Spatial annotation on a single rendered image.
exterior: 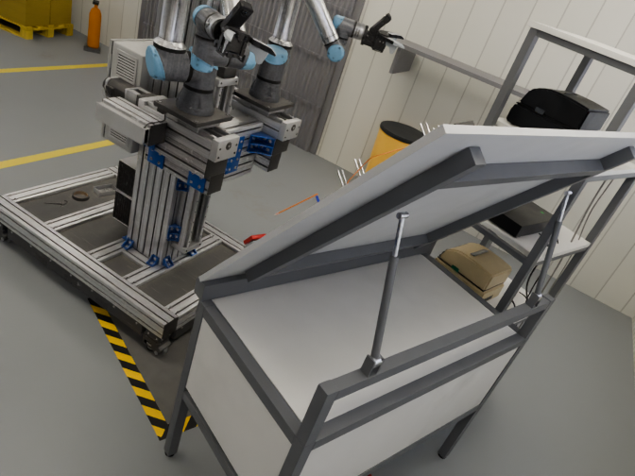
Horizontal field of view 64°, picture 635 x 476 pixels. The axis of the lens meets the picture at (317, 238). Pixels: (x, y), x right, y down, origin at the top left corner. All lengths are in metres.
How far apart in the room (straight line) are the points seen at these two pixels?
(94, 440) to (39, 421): 0.23
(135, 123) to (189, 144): 0.22
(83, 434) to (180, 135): 1.24
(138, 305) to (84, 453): 0.66
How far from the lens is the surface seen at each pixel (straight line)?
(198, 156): 2.11
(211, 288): 1.69
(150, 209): 2.69
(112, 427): 2.36
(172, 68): 2.02
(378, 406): 1.60
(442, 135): 0.93
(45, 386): 2.50
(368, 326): 1.85
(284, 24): 2.58
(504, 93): 2.29
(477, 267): 2.48
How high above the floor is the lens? 1.90
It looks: 30 degrees down
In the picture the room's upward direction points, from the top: 20 degrees clockwise
